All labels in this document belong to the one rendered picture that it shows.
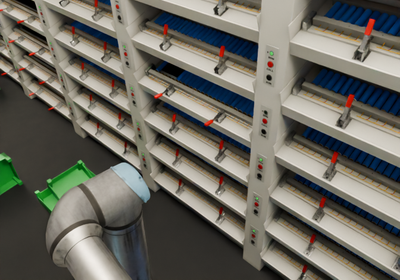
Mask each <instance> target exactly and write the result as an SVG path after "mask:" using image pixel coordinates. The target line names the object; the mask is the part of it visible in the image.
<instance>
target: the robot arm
mask: <svg viewBox="0 0 400 280"><path fill-rule="evenodd" d="M149 199H150V192H149V189H148V187H147V185H146V183H145V181H144V180H143V178H142V177H141V175H140V174H139V173H138V171H137V170H136V169H135V168H134V167H133V166H131V165H130V164H128V163H120V164H118V165H116V166H114V167H110V169H108V170H106V171H104V172H102V173H100V174H98V175H96V176H94V177H92V178H90V179H88V180H86V181H84V182H83V183H81V184H79V185H77V186H74V187H72V188H71V189H69V190H68V191H67V192H66V193H65V194H64V195H62V197H61V198H60V199H59V200H58V202H57V203H56V205H55V207H54V209H53V210H52V212H51V215H50V217H49V220H48V224H47V228H46V247H47V251H48V253H49V255H50V257H51V259H52V260H53V262H54V263H55V264H56V265H57V266H59V267H67V268H68V269H69V271H70V273H71V274H72V276H73V277H74V279H75V280H152V279H151V271H150V267H149V259H148V251H147V246H146V238H145V230H144V225H143V217H142V204H143V203H146V202H147V201H148V200H149ZM102 239H103V240H104V241H103V240H102Z"/></svg>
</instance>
